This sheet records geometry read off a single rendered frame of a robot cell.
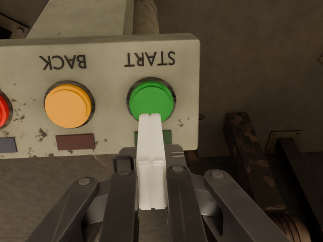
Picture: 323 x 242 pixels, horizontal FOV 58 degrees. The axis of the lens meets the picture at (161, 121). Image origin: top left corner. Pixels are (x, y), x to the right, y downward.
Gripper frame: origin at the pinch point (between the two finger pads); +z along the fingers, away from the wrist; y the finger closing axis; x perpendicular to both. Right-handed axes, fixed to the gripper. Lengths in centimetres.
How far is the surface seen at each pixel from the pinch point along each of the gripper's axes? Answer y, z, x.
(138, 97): -1.0, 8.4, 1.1
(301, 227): 37, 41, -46
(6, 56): -12.0, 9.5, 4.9
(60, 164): -40, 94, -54
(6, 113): -12.9, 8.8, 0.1
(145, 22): 0, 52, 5
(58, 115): -8.1, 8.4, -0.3
